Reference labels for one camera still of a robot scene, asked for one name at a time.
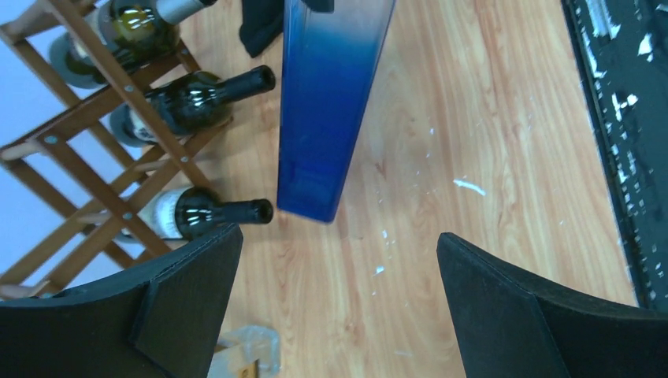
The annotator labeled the black cloth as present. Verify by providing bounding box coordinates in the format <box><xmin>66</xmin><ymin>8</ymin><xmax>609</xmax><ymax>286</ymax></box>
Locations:
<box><xmin>239</xmin><ymin>0</ymin><xmax>284</xmax><ymax>58</ymax></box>

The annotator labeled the clear whisky bottle black label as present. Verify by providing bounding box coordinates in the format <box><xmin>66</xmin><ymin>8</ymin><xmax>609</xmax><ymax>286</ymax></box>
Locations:
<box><xmin>207</xmin><ymin>325</ymin><xmax>281</xmax><ymax>378</ymax></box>

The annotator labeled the dark wine bottle white label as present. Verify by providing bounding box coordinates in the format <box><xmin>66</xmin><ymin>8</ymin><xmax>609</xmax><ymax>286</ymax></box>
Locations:
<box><xmin>137</xmin><ymin>187</ymin><xmax>273</xmax><ymax>241</ymax></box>

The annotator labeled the brown wooden wine rack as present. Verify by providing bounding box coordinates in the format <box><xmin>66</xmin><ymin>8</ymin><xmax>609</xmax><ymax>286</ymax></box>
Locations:
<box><xmin>1</xmin><ymin>1</ymin><xmax>217</xmax><ymax>301</ymax></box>

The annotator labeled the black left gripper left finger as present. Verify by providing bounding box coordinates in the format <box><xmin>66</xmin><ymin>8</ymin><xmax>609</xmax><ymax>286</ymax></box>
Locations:
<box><xmin>1</xmin><ymin>224</ymin><xmax>243</xmax><ymax>377</ymax></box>

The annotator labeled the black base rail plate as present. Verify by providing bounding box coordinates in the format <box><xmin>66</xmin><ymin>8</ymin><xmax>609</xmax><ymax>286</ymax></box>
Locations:
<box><xmin>562</xmin><ymin>0</ymin><xmax>667</xmax><ymax>313</ymax></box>

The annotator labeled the dark wine bottle silver neck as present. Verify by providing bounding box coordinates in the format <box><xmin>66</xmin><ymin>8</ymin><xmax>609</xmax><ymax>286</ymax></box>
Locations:
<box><xmin>49</xmin><ymin>0</ymin><xmax>216</xmax><ymax>89</ymax></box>

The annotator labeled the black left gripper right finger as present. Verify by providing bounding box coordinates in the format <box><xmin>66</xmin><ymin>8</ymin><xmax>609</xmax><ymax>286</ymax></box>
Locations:
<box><xmin>437</xmin><ymin>232</ymin><xmax>667</xmax><ymax>377</ymax></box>

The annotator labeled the dark wine bottle middle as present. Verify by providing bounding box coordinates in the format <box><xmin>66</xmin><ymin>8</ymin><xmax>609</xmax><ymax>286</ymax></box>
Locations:
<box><xmin>109</xmin><ymin>65</ymin><xmax>276</xmax><ymax>147</ymax></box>

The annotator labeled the blue square bottle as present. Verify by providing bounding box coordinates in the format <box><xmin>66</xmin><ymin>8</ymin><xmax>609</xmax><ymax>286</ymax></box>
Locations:
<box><xmin>276</xmin><ymin>1</ymin><xmax>395</xmax><ymax>223</ymax></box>

